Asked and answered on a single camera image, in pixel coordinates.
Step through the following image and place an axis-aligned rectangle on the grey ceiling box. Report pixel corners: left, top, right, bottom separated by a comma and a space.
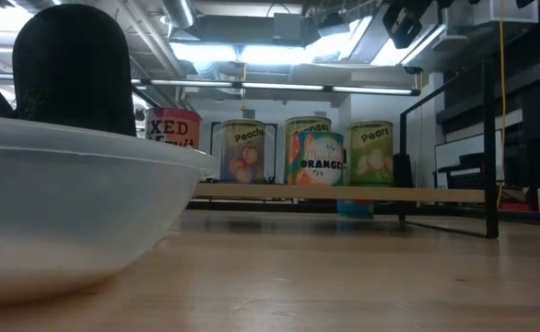
272, 12, 303, 41

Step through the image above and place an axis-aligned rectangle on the flat red object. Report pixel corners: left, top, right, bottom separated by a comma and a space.
499, 202, 536, 212

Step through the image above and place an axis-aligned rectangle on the white translucent plastic bowl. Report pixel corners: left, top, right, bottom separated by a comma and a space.
0, 113, 221, 309

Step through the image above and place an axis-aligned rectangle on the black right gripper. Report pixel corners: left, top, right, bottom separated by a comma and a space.
382, 0, 442, 50

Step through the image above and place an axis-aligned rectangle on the long fluorescent light bar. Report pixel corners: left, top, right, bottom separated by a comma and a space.
131, 77, 422, 97

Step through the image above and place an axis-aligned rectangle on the black background crate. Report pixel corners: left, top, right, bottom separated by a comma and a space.
393, 151, 414, 188

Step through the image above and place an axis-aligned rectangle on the wooden shelf board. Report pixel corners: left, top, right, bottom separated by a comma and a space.
194, 183, 487, 205

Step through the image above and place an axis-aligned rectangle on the black textured rounded block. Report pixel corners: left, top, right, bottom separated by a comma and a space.
11, 3, 138, 137

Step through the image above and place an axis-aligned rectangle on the teal mandarin oranges can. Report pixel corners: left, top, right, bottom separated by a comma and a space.
287, 131, 345, 187

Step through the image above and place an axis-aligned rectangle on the peaches can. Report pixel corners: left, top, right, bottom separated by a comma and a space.
219, 118, 266, 184

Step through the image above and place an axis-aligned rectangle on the green pears can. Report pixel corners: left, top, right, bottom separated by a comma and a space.
346, 120, 394, 187

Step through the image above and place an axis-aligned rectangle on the green oranges can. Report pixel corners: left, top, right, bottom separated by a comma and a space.
284, 115, 333, 185

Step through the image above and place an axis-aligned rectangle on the tomatoes can with blue base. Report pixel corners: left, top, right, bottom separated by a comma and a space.
336, 198, 375, 220

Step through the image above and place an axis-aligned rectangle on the black metal shelf frame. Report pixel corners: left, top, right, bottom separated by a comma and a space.
131, 59, 500, 240

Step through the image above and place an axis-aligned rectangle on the black mesh basket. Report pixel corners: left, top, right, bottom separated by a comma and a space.
448, 169, 484, 190

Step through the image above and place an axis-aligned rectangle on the red orange mixed fruit can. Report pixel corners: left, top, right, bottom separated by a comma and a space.
145, 107, 202, 149

